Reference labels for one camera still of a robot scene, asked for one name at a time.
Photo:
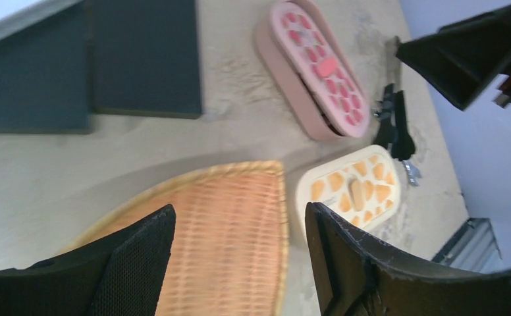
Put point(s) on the black metal tongs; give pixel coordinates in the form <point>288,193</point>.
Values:
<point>393,133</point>

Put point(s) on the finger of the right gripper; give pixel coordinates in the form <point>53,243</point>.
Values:
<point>461,59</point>

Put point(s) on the right aluminium rail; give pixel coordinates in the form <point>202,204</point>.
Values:
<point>473,247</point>

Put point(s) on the right black box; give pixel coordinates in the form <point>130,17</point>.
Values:
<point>145,58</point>

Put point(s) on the beige lunch box lid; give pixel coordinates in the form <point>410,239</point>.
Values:
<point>362,187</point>

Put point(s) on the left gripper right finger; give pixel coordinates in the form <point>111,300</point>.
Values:
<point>356,273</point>

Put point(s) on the pink lunch box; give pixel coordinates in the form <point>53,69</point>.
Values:
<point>296,94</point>

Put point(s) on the black box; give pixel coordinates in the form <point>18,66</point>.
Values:
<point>44,77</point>
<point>145,58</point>

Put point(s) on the woven bamboo basket tray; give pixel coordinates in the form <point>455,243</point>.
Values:
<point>229,254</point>

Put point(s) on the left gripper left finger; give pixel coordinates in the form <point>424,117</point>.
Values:
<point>119,274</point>

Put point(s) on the pink lunch box lid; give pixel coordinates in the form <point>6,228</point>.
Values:
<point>307,42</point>

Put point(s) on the left black box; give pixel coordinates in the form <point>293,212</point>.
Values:
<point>44,77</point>

